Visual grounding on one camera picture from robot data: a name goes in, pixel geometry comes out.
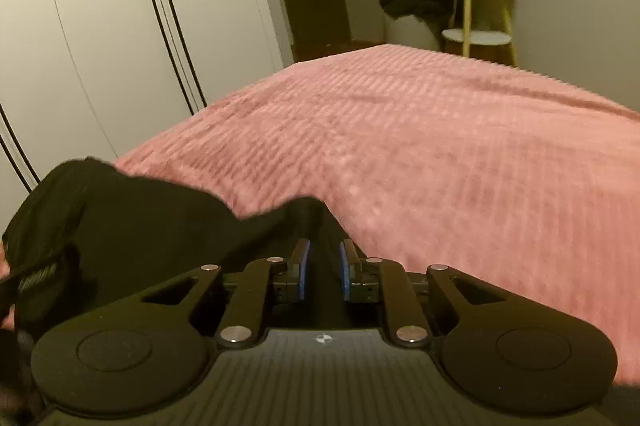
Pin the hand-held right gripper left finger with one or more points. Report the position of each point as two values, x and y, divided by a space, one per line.
304 262

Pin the white round bin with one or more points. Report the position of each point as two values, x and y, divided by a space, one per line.
405 34

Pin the pink ribbed blanket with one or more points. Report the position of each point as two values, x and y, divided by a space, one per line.
425 146

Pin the white wardrobe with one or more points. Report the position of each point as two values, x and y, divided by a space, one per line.
100 6

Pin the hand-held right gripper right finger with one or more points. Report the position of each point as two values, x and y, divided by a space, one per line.
345 267

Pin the black pants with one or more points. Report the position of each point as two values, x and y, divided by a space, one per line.
150 226

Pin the round two-tier side table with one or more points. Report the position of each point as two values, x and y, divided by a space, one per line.
475 37

